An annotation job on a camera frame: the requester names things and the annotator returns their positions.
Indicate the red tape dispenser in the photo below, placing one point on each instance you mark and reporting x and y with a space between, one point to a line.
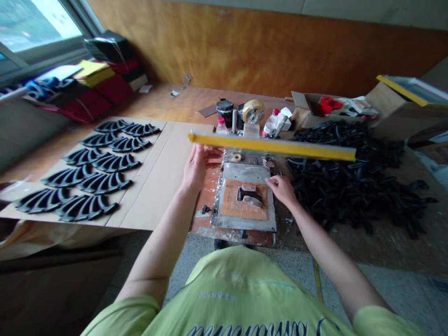
329 104

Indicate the person's body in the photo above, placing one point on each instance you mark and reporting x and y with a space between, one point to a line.
245 297

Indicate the stack of red fabric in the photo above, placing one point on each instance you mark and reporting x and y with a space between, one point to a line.
101 98

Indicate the pile of black plastic pieces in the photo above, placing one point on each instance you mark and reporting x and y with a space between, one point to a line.
353 182

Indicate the large cardboard box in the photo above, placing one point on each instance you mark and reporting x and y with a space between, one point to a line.
402 119

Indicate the person's right hand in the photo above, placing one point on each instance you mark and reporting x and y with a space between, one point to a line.
285 190

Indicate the metal jig plate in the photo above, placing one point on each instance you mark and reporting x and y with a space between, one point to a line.
245 224

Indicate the yellow-edged screen frame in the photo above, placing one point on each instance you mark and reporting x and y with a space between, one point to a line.
402 89

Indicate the small beige tape roll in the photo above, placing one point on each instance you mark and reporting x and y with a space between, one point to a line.
237 157

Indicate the flat cardboard sheet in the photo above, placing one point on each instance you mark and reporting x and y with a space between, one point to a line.
164 175

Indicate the black clamp knob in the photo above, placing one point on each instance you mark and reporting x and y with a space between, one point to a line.
205 210

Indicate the person's left hand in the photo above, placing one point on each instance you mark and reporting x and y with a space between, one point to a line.
194 168

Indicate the person's right fingers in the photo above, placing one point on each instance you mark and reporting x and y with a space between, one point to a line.
273 180

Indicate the grey metal rod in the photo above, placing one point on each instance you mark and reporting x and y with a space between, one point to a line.
280 126
234 122

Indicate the rows of black fin-shaped parts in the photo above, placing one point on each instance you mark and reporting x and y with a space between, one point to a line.
91 175

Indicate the yellow printing screen frame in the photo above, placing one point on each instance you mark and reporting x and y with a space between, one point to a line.
273 145

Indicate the small red-capped plastic bottle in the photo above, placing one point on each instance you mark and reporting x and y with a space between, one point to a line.
221 127

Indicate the red printing machine base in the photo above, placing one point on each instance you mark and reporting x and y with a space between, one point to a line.
206 227

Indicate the open small cardboard box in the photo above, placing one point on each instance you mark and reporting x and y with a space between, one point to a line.
304 112

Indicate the large red-capped plastic bottle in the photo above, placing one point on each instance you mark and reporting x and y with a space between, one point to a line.
271 124

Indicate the window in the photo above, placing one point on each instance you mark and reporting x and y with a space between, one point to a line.
31 31

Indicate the brown wooden jig board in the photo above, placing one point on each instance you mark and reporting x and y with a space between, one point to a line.
232 206

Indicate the yellowish packing tape roll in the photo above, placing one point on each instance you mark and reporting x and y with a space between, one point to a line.
252 111

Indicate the black ink can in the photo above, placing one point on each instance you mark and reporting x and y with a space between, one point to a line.
224 111

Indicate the stack of yellow sheets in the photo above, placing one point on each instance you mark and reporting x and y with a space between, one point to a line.
92 73

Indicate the black plastic bag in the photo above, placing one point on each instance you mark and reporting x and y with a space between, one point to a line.
108 45

